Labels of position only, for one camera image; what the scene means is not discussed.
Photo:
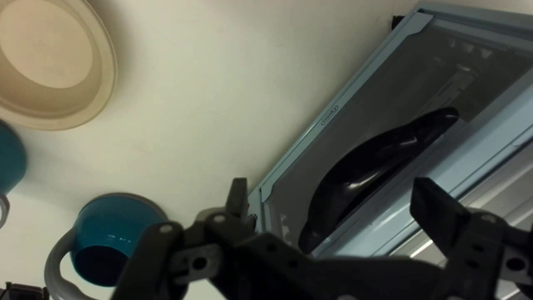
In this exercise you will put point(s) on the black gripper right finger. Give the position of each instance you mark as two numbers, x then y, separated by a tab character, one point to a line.
483	255

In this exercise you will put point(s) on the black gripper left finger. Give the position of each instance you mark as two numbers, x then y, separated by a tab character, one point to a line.
166	255

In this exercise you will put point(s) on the light blue toaster oven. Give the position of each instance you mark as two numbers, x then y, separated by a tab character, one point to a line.
501	194

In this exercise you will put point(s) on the teal mug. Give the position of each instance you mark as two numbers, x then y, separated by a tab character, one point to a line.
110	227

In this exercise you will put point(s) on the teal toy pot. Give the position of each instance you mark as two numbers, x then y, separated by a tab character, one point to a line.
10	160

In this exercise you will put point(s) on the beige bowl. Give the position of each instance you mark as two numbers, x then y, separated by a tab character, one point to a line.
50	55

